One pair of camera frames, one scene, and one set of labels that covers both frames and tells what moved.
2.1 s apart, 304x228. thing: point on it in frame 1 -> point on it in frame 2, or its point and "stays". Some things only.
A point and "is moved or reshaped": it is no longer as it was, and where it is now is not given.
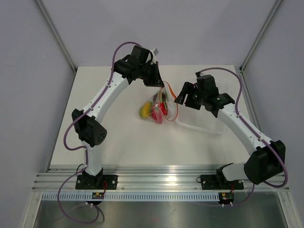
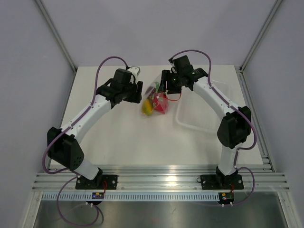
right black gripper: (180, 99) -> (166, 77)
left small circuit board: (98, 195) stays
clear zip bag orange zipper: (163, 106) is moved or reshaped
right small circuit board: (226, 197) stays
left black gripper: (156, 80) -> (134, 98)
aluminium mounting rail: (150, 178) stays
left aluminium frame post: (58, 34) stays
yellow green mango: (146, 110) is moved or reshaped
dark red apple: (155, 97) -> (150, 90)
